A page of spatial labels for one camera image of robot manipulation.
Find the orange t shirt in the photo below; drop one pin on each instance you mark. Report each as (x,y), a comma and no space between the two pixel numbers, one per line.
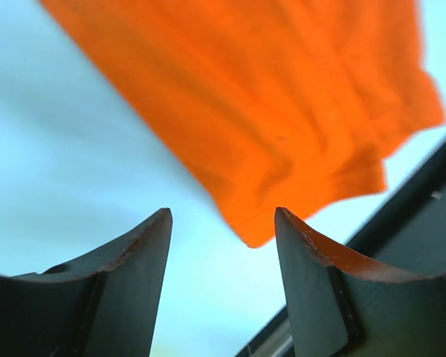
(267,103)

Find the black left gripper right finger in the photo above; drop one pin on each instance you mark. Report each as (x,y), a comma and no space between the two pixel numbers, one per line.
(343,303)

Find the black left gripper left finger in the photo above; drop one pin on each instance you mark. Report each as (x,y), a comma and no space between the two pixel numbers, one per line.
(103,303)

